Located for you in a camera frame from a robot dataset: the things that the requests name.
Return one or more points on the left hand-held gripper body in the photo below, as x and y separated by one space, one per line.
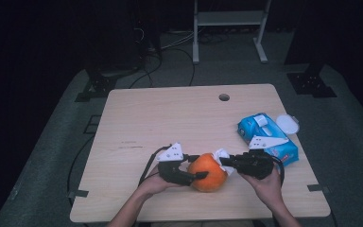
170 171

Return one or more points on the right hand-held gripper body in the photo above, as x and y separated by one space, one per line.
255 164

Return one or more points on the orange plush toy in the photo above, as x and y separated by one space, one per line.
209 181

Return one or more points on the white wet wipe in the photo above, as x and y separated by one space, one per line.
221 155

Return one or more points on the blue wet wipes pack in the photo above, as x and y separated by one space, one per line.
277 148

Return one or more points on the person's left hand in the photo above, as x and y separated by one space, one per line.
154 186

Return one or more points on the person's right hand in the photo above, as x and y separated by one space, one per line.
266 190

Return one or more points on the white oval plastic lid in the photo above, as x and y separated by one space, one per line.
287 124

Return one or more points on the black tape strip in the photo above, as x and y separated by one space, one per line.
318 188
78 193

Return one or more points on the black stand base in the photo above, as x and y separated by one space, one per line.
312 83
97 86

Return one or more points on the white metal stand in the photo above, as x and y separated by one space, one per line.
198 19

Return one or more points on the black floor tape frame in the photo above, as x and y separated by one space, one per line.
92 124

